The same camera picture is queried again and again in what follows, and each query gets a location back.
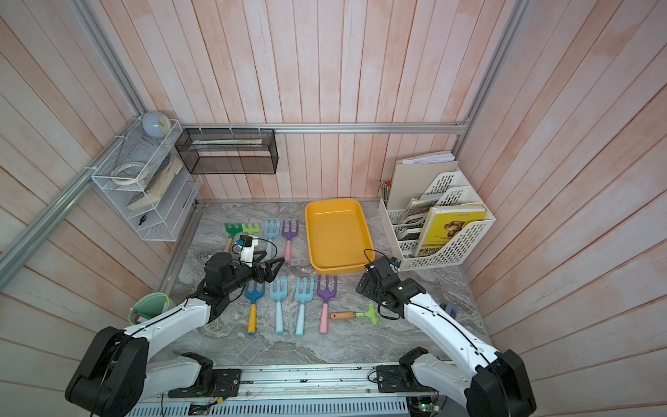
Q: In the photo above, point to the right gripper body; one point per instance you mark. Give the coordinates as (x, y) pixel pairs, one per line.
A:
(369, 289)

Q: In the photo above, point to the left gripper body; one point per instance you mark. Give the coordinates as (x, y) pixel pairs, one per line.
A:
(243, 274)

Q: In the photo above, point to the green rake wooden handle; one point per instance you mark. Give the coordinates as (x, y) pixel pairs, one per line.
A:
(233, 229)

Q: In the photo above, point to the pink handled garden tool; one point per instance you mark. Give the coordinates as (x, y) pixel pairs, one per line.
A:
(326, 293)

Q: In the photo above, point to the yellow storage box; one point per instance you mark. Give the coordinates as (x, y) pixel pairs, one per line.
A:
(337, 237)

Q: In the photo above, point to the dark blue fork yellow handle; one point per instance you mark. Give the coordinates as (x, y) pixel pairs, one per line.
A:
(253, 292)

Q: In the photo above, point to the purple rake pink handle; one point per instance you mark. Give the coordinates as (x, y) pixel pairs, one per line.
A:
(290, 230)

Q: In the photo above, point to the light blue hand rake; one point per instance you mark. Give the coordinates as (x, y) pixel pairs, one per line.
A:
(278, 291)

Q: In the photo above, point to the light blue hand fork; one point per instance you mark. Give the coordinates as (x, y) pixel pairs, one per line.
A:
(304, 293)

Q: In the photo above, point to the light green wooden handled rake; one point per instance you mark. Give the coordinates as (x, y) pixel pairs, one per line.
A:
(250, 229)

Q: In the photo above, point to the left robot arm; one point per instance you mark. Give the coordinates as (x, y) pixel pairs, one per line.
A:
(117, 372)

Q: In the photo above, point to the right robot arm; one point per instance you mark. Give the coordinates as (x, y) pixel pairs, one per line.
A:
(480, 378)

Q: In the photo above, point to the white desktop file organizer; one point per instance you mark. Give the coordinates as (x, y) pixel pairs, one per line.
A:
(403, 227)

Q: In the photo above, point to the green cup with pens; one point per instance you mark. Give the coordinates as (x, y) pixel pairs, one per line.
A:
(150, 306)

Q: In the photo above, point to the yellow picture book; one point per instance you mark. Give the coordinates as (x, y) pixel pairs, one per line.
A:
(443, 223)

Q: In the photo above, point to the bundle of pencils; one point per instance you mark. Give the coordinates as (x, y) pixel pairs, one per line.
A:
(385, 188)

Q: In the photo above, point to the old book on shelf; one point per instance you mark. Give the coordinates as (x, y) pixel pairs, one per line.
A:
(158, 185)

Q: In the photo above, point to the beige folder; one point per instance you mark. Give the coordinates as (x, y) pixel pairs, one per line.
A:
(411, 181)

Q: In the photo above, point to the papers in mesh basket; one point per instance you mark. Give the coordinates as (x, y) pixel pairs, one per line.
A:
(226, 145)

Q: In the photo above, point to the roll of white tape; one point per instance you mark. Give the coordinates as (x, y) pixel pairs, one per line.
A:
(128, 173)

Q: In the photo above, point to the pale blue round clock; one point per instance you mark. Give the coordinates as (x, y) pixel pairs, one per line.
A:
(156, 124)

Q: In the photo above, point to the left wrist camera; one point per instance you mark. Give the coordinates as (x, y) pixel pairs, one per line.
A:
(247, 246)

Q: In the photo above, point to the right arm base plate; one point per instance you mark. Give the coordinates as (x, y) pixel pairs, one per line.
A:
(395, 379)

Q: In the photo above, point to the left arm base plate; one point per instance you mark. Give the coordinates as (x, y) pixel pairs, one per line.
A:
(216, 383)

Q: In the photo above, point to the aluminium front rail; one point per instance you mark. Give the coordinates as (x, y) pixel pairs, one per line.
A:
(328, 378)

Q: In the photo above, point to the black mesh wall basket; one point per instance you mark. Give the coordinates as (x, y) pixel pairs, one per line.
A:
(262, 161)

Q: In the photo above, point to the white wire wall shelf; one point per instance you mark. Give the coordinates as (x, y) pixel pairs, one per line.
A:
(161, 222)

